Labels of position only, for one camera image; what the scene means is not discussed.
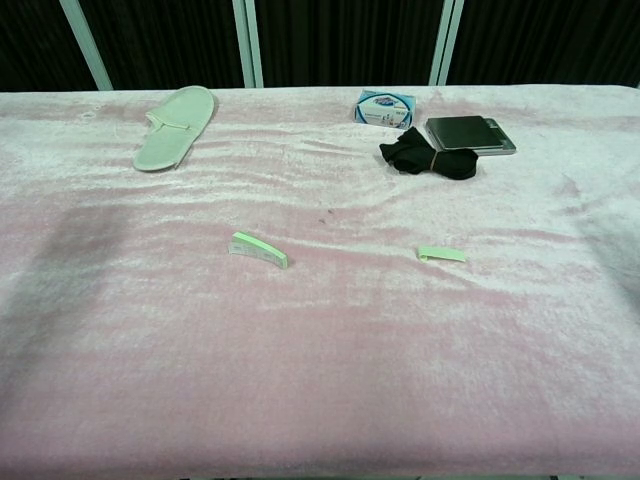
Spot black curtain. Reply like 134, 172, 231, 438
0, 0, 640, 94

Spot white disposable slipper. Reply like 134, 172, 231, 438
132, 85, 217, 173

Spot black and silver digital scale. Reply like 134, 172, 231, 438
424, 115, 518, 157

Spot pink plush blanket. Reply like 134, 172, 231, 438
0, 84, 640, 476

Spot double white frame post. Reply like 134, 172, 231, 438
231, 0, 265, 89

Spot black rolled socks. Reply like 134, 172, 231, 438
378, 126, 479, 181

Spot slanted white frame post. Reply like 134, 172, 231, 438
58, 0, 114, 92

